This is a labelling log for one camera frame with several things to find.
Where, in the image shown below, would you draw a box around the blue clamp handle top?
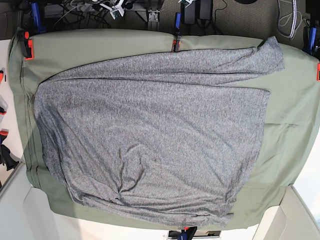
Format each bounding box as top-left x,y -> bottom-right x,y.
173,12 -> 181,36

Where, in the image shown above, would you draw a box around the orange black clamp left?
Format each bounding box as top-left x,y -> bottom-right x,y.
17,30 -> 34,60

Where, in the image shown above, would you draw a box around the aluminium frame bracket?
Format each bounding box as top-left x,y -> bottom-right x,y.
147,9 -> 161,31

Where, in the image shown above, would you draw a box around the green table cloth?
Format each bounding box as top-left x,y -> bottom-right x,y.
7,29 -> 320,230

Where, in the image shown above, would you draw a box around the black power adapter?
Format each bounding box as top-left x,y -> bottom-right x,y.
179,0 -> 213,25

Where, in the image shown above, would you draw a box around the tools at left edge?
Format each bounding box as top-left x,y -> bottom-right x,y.
0,67 -> 23,171

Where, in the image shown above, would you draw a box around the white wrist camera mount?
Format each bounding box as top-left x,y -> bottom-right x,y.
92,0 -> 125,20

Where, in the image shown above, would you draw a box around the blue clamp handle left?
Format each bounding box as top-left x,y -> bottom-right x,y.
31,2 -> 46,33

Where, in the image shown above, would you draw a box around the orange black clamp top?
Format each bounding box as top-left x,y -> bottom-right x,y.
171,35 -> 181,53

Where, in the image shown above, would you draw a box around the orange black clamp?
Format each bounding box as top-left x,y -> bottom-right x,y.
171,35 -> 181,53
17,30 -> 34,60

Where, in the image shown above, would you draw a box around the blue clamp handle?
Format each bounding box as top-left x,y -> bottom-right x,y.
173,12 -> 181,36
302,26 -> 320,56
31,2 -> 46,33

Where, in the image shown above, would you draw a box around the orange blue clamp bottom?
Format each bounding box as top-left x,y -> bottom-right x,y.
177,226 -> 198,240

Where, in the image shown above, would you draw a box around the orange clamp right edge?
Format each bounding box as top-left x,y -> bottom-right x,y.
316,63 -> 320,82

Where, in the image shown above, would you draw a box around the blue clamp handle right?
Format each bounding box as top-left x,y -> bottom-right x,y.
302,26 -> 320,56

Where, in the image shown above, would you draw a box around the grey heathered T-shirt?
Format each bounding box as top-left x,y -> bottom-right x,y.
34,37 -> 284,227

